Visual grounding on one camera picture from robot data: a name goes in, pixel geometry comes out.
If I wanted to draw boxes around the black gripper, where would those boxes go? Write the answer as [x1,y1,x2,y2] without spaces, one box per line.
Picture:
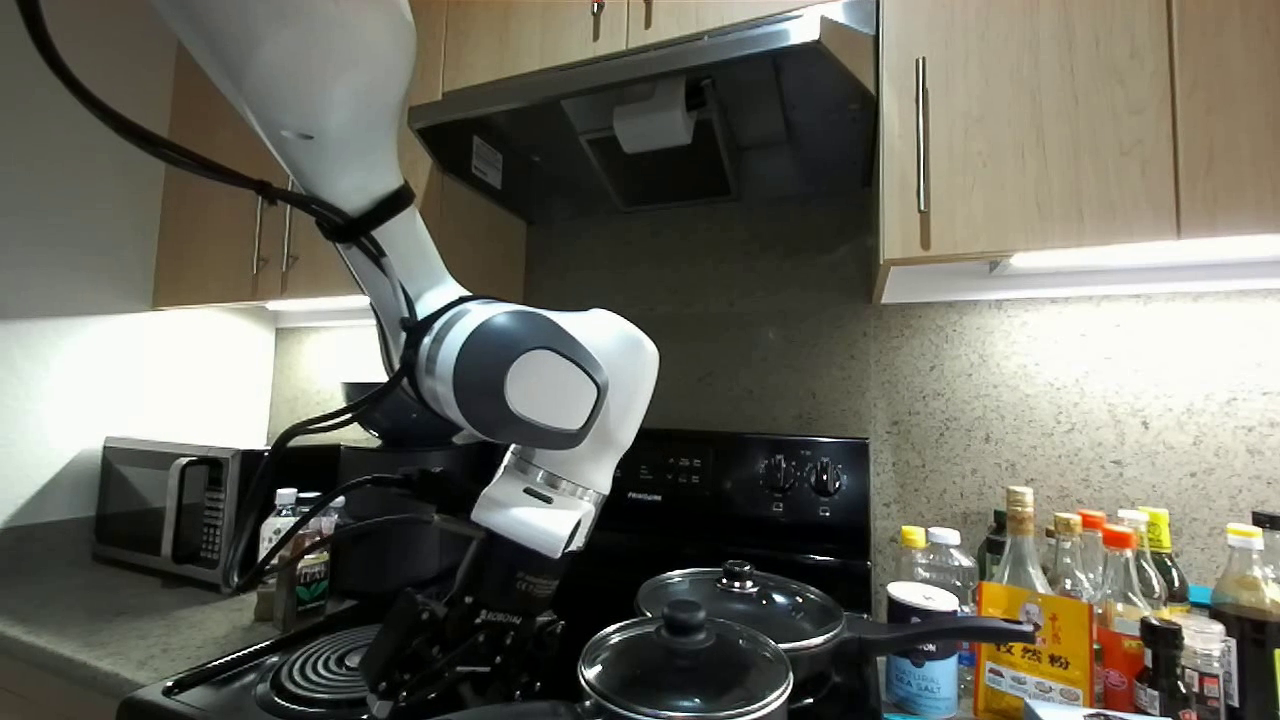
[361,531,575,716]

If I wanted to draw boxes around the glass pot lid black knob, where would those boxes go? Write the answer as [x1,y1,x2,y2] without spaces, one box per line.
[575,595,794,720]

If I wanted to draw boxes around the dark grey cooking pot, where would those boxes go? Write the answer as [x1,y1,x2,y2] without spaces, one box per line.
[534,657,798,720]

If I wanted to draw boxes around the black electric stove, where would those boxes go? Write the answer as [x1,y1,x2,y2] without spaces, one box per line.
[114,424,884,720]

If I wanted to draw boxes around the black stove knob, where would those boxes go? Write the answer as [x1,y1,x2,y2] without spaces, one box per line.
[756,450,798,499]
[804,457,852,506]

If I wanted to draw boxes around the large coil burner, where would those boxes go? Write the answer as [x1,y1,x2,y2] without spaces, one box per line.
[255,623,390,716]

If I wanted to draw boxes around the white capped bottle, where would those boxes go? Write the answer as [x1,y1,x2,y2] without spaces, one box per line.
[253,483,303,623]

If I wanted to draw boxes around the glass frying pan lid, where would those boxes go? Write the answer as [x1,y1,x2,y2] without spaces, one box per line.
[635,554,852,657]

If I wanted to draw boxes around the silver microwave oven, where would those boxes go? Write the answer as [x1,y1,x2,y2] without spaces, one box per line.
[91,430,338,595]

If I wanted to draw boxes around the under-cabinet light strip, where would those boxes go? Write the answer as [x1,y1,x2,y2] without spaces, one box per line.
[260,293,375,330]
[876,233,1280,306]

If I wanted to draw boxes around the blue canister white lid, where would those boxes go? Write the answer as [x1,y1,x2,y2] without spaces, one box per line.
[879,577,967,720]

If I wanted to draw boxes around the clear bottle yellow cap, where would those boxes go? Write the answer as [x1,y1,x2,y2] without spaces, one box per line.
[891,521,933,592]
[1210,521,1280,615]

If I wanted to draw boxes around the black frying pan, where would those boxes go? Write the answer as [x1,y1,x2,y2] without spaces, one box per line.
[633,582,1039,711]

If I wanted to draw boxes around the plastic bottle white cap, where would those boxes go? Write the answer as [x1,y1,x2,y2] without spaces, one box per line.
[920,525,981,611]

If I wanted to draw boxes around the dark glass sauce bottle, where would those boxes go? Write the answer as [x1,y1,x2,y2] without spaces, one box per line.
[976,506,1013,582]

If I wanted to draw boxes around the tall yellow label bottle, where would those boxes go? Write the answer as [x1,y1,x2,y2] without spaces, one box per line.
[976,480,1099,720]

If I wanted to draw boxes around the white hood light fixture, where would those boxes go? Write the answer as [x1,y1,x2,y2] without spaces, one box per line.
[607,74,706,161]

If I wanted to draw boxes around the bottle with tan cap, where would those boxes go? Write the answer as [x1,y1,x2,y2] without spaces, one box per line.
[1043,506,1093,603]

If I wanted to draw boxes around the dark range hood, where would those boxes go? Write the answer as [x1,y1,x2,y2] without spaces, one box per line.
[406,0,879,223]

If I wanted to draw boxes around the bottle with orange cap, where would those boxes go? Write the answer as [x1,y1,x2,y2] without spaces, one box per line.
[1077,503,1111,595]

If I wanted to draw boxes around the red label red cap bottle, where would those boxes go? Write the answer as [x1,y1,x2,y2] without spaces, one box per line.
[1093,521,1151,716]

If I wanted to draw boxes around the clear bottle white cap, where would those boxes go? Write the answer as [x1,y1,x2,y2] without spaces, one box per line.
[1116,506,1173,611]

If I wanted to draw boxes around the short dark bottle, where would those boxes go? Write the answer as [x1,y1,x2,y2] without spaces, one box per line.
[1137,611,1193,720]

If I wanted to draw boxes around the dark bottle yellow-green cap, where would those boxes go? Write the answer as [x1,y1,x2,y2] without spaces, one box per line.
[1141,503,1193,611]

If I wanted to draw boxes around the white label bottle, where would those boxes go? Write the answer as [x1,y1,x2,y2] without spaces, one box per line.
[1175,611,1235,720]

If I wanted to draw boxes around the large black bottle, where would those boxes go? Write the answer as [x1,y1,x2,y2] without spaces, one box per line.
[1205,603,1280,720]

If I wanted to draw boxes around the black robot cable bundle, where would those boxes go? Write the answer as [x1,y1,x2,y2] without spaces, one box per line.
[12,0,490,632]

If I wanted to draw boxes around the short wooden wall cabinet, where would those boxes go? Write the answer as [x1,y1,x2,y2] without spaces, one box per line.
[405,0,832,103]

